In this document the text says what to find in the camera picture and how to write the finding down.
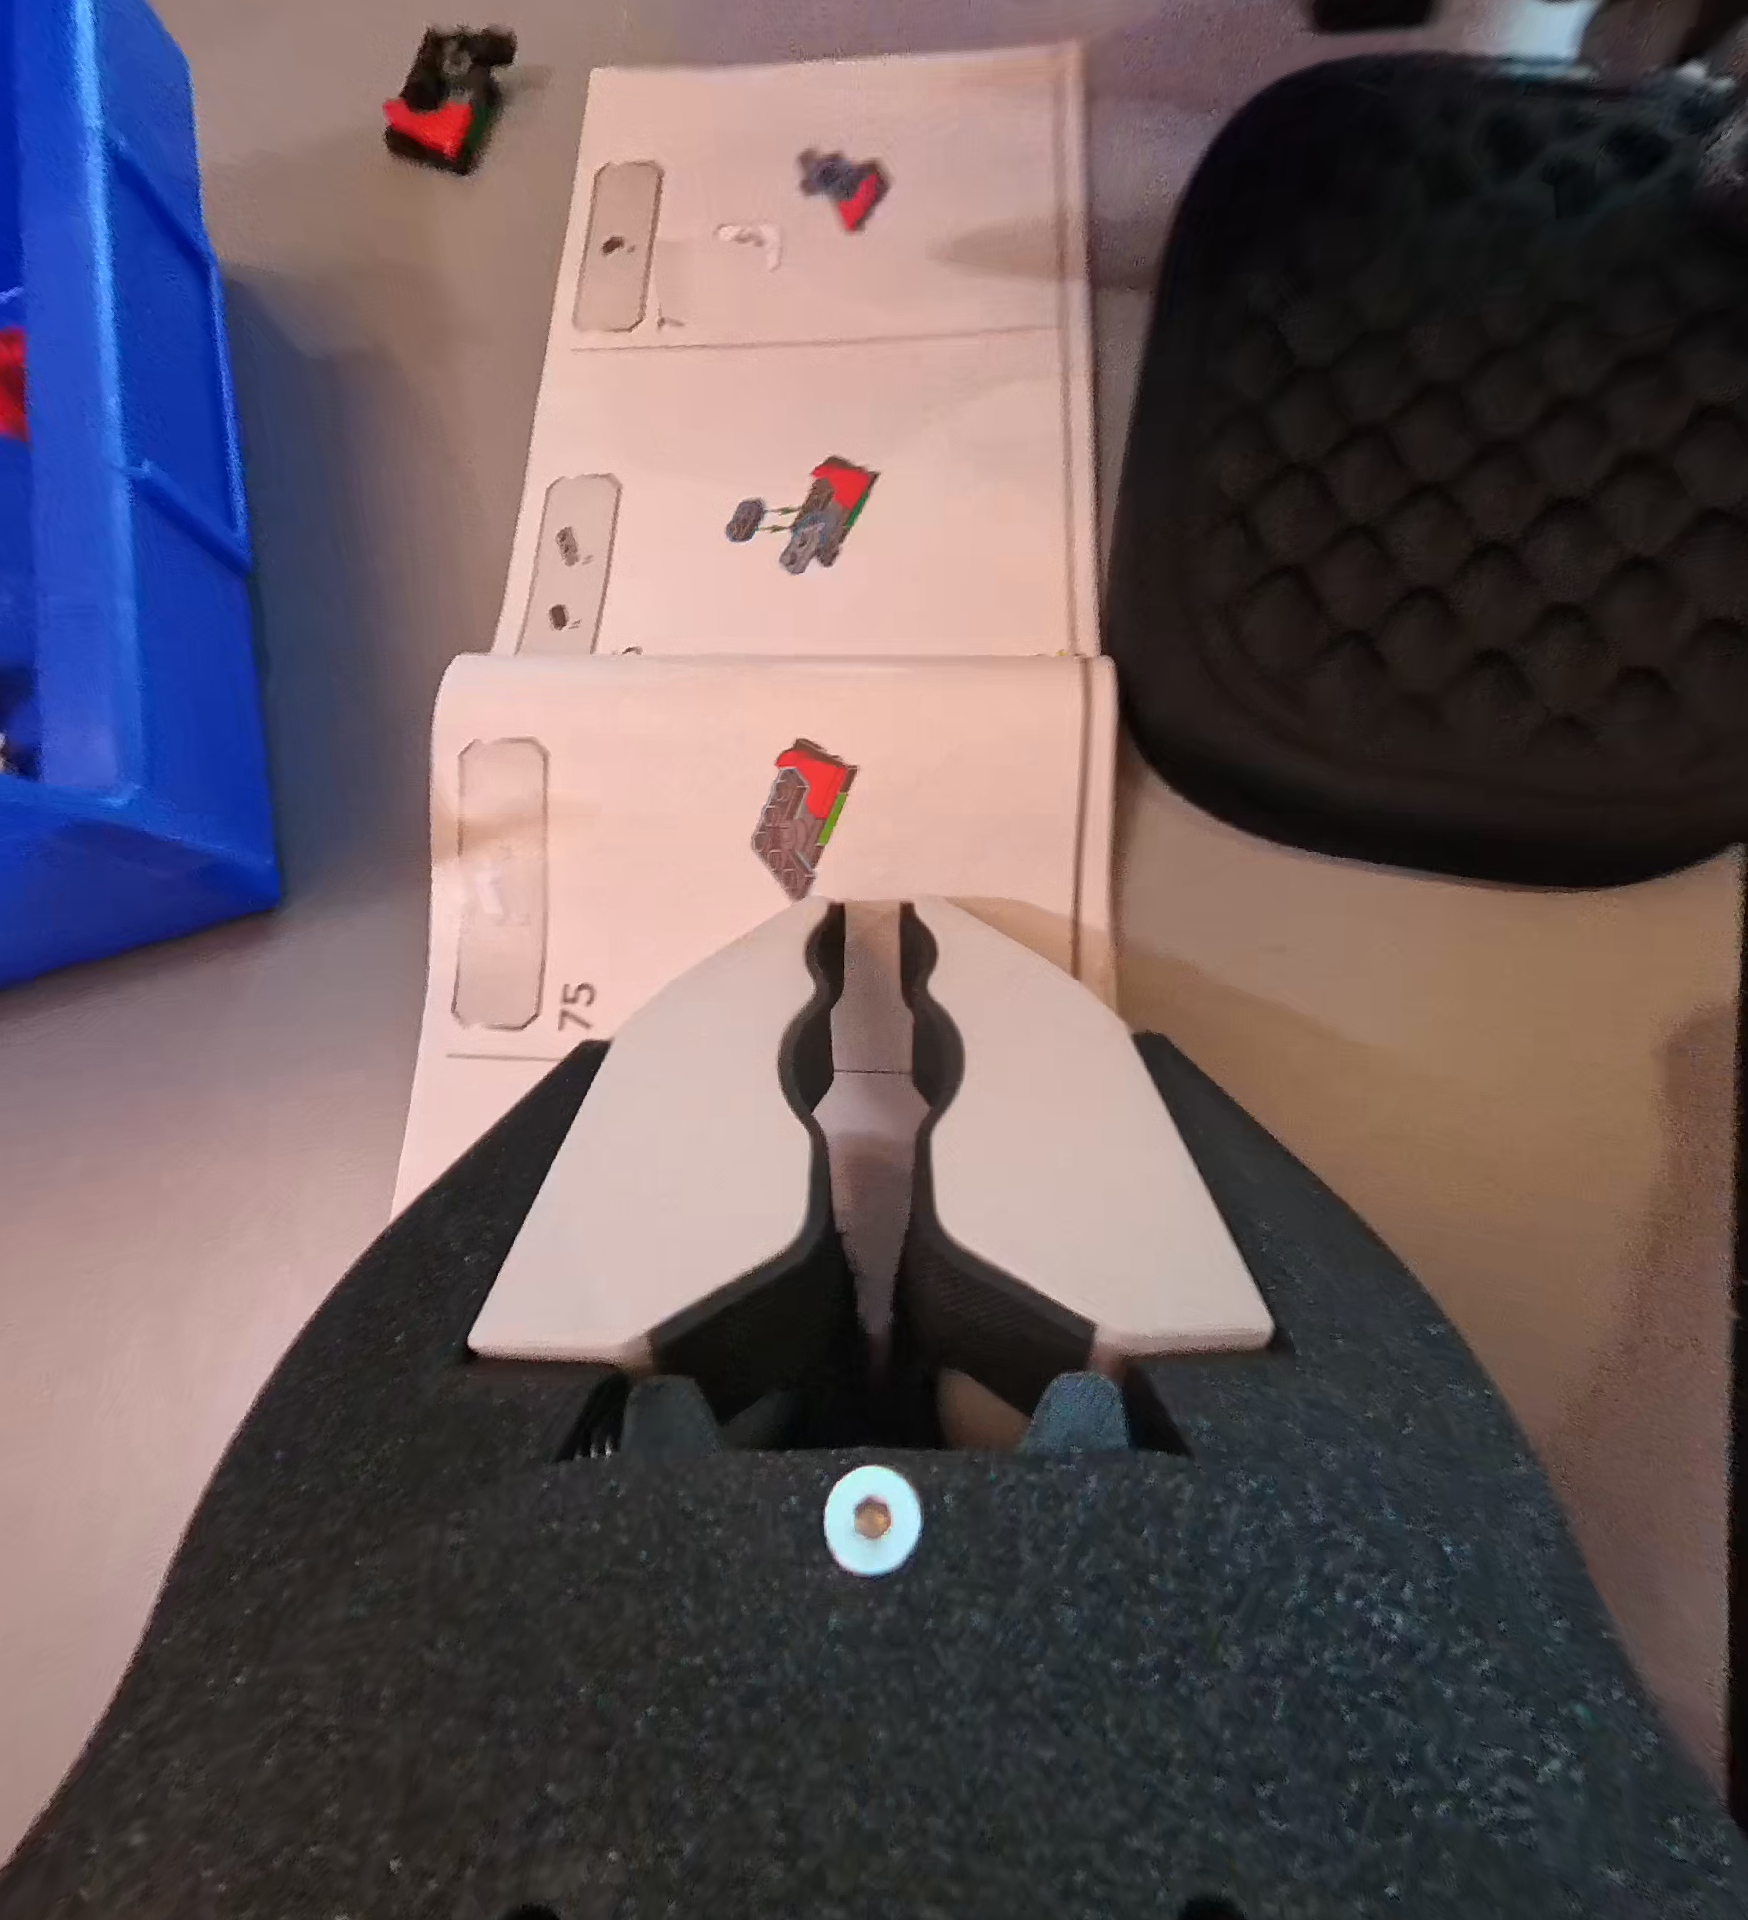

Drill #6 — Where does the black quilted cushion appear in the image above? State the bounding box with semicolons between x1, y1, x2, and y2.
1106;52;1748;890

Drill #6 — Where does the blue storage bin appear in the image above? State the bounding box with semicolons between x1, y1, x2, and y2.
0;0;285;1014

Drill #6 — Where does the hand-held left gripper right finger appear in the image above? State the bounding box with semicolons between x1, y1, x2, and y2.
897;894;1280;1377

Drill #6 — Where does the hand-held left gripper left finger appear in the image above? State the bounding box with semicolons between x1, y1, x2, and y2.
465;894;851;1372

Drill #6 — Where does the red black brick assembly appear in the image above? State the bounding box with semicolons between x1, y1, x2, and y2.
382;26;520;179

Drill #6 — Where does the white instruction booklet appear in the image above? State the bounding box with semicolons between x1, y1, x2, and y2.
391;42;1124;1218

